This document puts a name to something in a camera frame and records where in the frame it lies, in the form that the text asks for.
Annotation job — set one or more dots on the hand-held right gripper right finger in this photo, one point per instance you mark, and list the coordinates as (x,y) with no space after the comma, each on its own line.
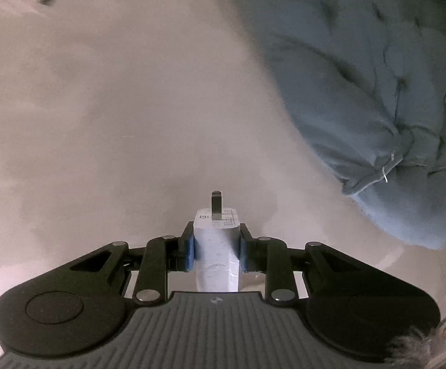
(243,253)

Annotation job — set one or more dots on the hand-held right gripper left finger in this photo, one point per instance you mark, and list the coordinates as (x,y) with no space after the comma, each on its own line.
(190,253)

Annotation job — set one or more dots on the yellow cardboard box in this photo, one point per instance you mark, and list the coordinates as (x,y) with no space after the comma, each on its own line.
(92,123)

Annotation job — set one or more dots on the blue-grey stuffed cloth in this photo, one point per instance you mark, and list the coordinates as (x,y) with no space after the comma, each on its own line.
(342,84)

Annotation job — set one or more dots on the white charger plug with prongs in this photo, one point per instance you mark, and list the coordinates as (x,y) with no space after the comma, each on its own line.
(217,253)

